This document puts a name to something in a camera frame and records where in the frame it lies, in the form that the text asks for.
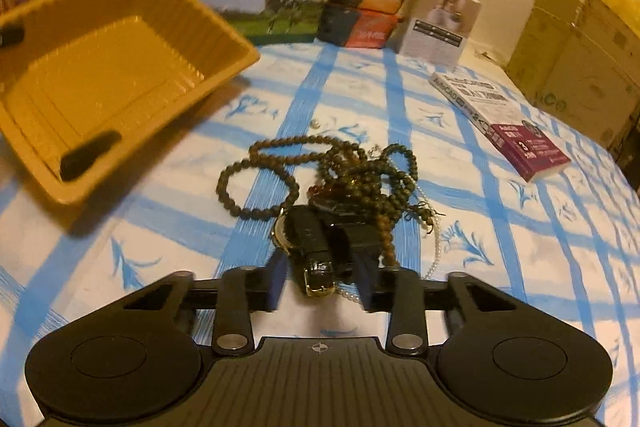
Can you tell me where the yellow plastic tray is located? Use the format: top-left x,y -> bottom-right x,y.
0,0 -> 261,206

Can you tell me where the brown cardboard box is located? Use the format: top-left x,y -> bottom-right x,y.
535,0 -> 640,148
506,0 -> 588,108

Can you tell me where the yellow object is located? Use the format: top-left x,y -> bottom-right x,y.
597,0 -> 640,38

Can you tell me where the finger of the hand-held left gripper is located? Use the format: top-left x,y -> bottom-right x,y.
59,130 -> 123,182
0,23 -> 26,48

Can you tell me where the black and red box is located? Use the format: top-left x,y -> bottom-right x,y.
317,2 -> 402,49

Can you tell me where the brown bead necklace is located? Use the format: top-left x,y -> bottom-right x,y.
218,136 -> 441,269

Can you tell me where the white and maroon book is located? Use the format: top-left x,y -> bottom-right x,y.
429,72 -> 572,182

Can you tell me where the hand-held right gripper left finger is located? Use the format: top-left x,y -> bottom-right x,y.
122,251 -> 288,357

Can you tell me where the dark green bead necklace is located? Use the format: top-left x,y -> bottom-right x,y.
315,142 -> 421,228

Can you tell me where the black strap gold watch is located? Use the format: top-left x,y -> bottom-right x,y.
270,198 -> 386,298

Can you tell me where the white box with photo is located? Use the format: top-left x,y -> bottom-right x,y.
390,0 -> 482,68

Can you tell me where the blue checked bedsheet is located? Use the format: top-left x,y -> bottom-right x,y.
0,39 -> 640,427

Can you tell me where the white pearl necklace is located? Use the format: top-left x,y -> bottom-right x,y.
335,177 -> 447,304

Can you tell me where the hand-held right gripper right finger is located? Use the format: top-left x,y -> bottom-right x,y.
357,252 -> 521,357

